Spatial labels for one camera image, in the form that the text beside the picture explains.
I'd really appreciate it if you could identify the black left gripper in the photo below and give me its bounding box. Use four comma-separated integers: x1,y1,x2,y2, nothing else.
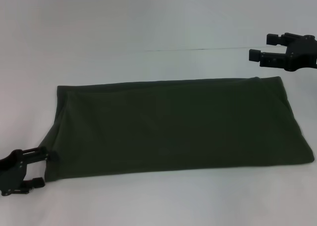
0,146,59,197

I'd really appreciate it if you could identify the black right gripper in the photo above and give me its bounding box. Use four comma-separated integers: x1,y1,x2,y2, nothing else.
248,32,317,73

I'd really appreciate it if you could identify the dark green printed shirt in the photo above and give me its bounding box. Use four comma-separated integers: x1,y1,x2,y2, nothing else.
41,76,316,183

